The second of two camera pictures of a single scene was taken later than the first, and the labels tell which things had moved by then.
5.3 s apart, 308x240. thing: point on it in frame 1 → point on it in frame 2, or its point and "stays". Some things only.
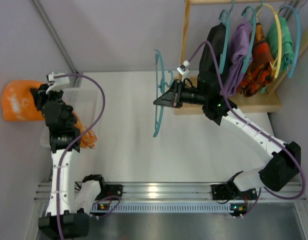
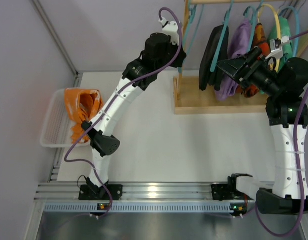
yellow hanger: [277, 69] stays
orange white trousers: [19, 103] → [82, 105]
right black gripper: [177, 94] → [247, 69]
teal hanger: [160, 87] → [192, 9]
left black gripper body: [40, 93] → [179, 56]
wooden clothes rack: [264, 102] stays
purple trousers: [239, 35] stays
